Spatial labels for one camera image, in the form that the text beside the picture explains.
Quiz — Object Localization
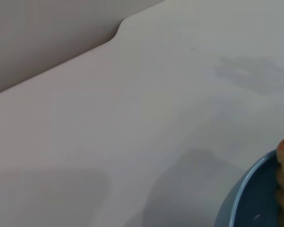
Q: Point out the blue bowl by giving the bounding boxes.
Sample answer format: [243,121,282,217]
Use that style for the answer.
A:
[213,148,284,227]

